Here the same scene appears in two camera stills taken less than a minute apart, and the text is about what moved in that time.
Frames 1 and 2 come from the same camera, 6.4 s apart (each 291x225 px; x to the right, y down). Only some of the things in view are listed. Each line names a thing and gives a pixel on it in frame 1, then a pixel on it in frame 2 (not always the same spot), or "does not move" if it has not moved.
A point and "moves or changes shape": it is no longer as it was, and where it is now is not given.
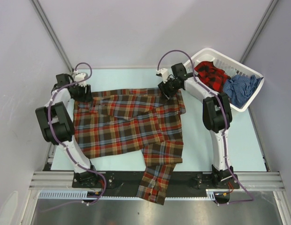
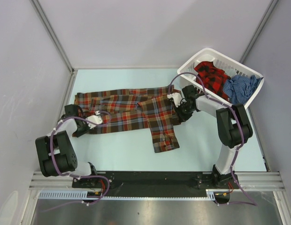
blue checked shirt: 239,88 does not move
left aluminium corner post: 40,11 does not move
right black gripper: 164,87 → 182,117
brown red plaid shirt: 119,120 moves or changes shape
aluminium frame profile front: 53,180 does not move
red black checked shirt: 210,75 does not move
